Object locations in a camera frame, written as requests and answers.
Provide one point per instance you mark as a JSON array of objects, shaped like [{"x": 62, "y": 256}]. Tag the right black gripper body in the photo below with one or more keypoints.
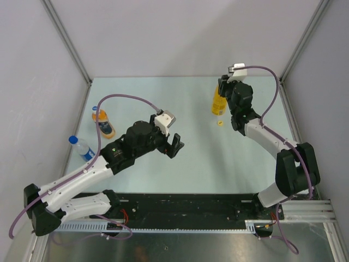
[{"x": 228, "y": 89}]

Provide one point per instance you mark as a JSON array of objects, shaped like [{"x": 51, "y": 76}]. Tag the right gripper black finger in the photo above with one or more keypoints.
[
  {"x": 222, "y": 82},
  {"x": 221, "y": 90}
]

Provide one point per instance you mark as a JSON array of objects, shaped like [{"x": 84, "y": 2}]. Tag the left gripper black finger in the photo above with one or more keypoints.
[
  {"x": 172, "y": 150},
  {"x": 176, "y": 142}
]

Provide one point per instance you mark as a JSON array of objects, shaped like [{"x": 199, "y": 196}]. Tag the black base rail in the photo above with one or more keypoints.
[{"x": 190, "y": 211}]

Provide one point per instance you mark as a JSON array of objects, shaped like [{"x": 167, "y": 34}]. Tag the clear pepsi bottle blue cap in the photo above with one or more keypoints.
[{"x": 81, "y": 147}]

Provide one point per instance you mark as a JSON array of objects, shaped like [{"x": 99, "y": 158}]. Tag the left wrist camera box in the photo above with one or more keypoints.
[{"x": 164, "y": 121}]

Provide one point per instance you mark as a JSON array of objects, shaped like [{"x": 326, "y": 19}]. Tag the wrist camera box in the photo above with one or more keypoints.
[
  {"x": 237, "y": 72},
  {"x": 164, "y": 121}
]

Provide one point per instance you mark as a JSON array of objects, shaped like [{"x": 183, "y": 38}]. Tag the aluminium frame post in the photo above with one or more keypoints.
[
  {"x": 65, "y": 38},
  {"x": 314, "y": 22}
]

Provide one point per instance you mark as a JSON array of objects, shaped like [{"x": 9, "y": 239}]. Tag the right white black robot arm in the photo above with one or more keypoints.
[{"x": 296, "y": 164}]

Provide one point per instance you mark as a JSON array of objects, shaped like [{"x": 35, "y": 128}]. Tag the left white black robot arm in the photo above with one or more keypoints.
[{"x": 51, "y": 205}]

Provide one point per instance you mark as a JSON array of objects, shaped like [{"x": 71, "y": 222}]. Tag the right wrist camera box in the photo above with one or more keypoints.
[{"x": 237, "y": 72}]

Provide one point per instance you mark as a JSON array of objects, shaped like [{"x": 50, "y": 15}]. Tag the yellow honey pomelo bottle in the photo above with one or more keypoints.
[{"x": 219, "y": 103}]

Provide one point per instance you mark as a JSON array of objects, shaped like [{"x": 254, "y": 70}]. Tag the left aluminium frame post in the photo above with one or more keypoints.
[{"x": 65, "y": 38}]

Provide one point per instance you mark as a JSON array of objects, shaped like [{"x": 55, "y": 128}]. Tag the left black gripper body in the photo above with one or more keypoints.
[{"x": 161, "y": 144}]

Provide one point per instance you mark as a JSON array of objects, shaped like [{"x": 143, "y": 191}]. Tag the orange drink bottle white cap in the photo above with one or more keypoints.
[{"x": 105, "y": 126}]

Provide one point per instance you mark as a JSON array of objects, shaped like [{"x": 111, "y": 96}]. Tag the right aluminium frame post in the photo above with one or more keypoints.
[{"x": 314, "y": 22}]

